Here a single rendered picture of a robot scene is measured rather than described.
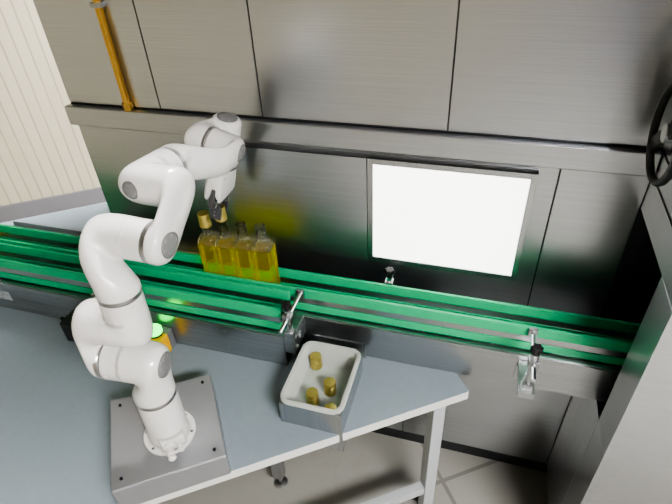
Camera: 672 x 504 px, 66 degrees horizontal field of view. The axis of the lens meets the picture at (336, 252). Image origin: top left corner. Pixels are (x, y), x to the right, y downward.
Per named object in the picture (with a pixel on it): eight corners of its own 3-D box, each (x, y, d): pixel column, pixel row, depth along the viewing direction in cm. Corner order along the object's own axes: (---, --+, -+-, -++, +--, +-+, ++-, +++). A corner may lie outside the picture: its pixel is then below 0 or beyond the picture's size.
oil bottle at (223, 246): (248, 285, 165) (237, 230, 152) (240, 297, 161) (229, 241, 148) (232, 283, 166) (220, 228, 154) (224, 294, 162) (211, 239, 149)
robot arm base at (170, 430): (206, 450, 124) (193, 411, 115) (153, 475, 120) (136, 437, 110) (188, 404, 135) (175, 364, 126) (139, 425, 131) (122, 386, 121)
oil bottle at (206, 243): (232, 282, 167) (220, 228, 154) (224, 294, 162) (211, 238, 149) (216, 280, 168) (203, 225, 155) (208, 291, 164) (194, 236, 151)
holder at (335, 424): (367, 357, 156) (366, 339, 151) (342, 435, 135) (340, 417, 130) (313, 347, 160) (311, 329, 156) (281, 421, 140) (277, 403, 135)
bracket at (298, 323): (307, 331, 157) (306, 314, 152) (297, 354, 150) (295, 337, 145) (296, 329, 158) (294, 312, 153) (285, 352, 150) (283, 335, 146)
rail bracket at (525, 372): (530, 375, 144) (547, 317, 130) (531, 426, 131) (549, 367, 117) (512, 372, 145) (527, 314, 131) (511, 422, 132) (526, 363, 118)
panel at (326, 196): (516, 274, 148) (538, 168, 128) (515, 281, 146) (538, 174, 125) (231, 234, 171) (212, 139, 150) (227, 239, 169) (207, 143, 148)
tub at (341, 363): (363, 369, 152) (363, 349, 146) (342, 435, 135) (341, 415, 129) (307, 358, 156) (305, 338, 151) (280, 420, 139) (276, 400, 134)
